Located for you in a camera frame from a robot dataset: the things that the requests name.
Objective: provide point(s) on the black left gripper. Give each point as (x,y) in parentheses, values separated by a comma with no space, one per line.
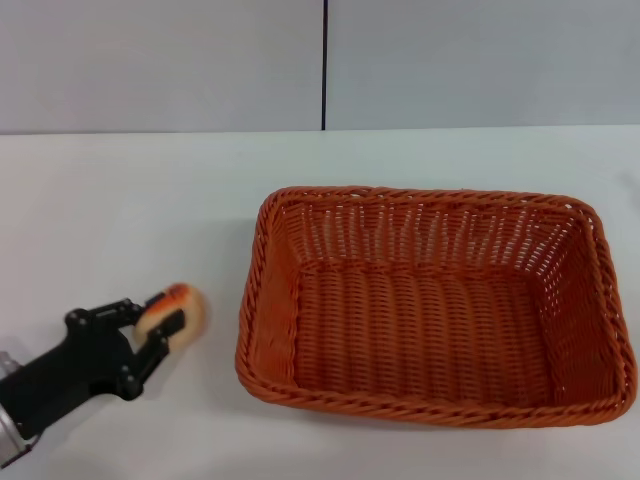
(65,370)

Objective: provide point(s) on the round bread bun orange top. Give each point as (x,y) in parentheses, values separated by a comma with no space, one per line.
(193,312)

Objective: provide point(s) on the orange woven plastic basket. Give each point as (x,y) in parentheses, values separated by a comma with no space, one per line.
(425,330)

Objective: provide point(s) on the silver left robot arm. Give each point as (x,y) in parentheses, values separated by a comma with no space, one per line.
(10,435)

